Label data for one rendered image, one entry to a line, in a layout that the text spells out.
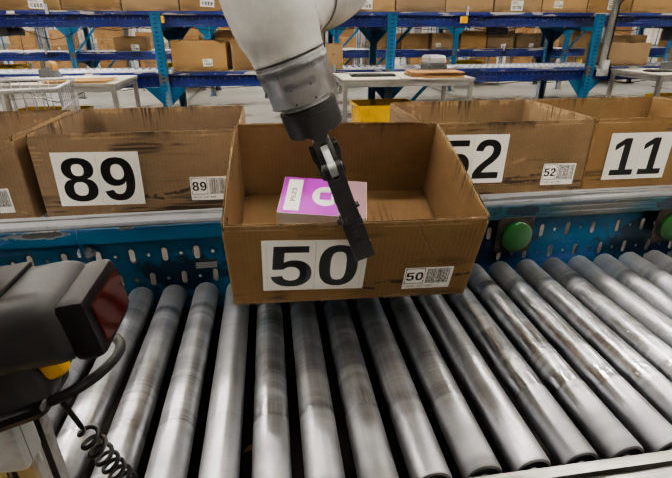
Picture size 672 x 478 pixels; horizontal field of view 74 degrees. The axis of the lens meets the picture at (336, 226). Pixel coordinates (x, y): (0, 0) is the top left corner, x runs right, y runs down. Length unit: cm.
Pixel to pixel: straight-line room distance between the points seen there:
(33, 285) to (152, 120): 94
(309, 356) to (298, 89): 42
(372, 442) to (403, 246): 27
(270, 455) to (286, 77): 46
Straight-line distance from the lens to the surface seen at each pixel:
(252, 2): 53
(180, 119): 123
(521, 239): 107
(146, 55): 980
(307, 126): 56
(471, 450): 65
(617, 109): 156
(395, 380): 72
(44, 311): 32
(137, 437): 70
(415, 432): 65
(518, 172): 109
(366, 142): 90
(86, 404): 76
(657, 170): 130
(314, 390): 70
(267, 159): 91
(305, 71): 54
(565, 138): 113
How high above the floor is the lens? 124
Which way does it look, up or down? 24 degrees down
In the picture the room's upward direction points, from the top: straight up
